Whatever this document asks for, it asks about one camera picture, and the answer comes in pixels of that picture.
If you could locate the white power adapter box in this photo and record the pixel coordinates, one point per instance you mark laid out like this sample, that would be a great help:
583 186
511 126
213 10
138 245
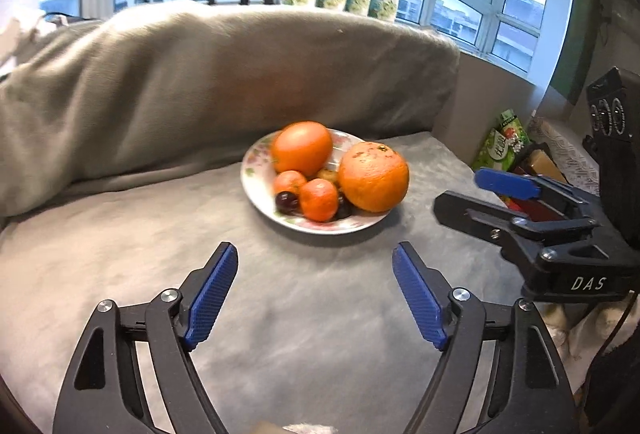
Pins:
18 41

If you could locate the medium mandarin orange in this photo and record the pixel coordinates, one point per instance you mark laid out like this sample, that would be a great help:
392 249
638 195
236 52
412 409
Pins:
318 200

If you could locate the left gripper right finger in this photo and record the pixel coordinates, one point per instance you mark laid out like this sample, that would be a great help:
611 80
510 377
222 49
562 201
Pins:
527 390

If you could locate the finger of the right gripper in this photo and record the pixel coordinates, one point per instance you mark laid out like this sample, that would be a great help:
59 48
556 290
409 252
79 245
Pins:
540 190
480 219

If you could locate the small tangerine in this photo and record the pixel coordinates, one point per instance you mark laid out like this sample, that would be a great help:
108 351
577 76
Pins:
289 181

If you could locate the black tracking camera box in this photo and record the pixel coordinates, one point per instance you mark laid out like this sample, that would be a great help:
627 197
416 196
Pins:
613 103

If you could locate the green snack box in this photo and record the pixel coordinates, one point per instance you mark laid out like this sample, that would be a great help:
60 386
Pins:
502 143

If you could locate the grey fleece blanket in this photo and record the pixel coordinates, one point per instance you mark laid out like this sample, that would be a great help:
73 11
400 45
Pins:
121 144

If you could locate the smooth navel orange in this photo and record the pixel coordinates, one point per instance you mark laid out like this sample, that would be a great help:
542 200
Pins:
303 147

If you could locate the dark plum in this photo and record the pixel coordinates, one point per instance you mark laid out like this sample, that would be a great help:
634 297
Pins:
287 202
344 208

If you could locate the large rough orange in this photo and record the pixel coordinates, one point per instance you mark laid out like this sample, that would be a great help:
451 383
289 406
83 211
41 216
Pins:
373 176

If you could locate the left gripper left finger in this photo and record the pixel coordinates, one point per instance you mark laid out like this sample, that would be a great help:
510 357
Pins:
103 392

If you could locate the gloved right hand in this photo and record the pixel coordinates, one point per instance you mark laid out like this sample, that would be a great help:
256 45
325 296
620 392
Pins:
579 343

